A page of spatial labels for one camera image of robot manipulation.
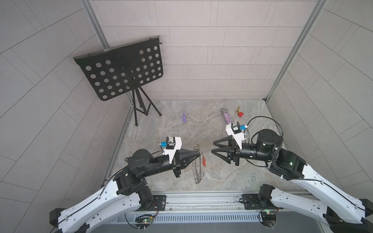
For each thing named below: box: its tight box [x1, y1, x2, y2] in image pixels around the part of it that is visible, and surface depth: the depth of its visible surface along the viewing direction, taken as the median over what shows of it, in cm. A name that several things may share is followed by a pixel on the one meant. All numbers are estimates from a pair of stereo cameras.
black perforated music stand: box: [73, 35, 164, 127], surface depth 76 cm
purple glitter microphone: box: [220, 107, 234, 125], surface depth 107 cm
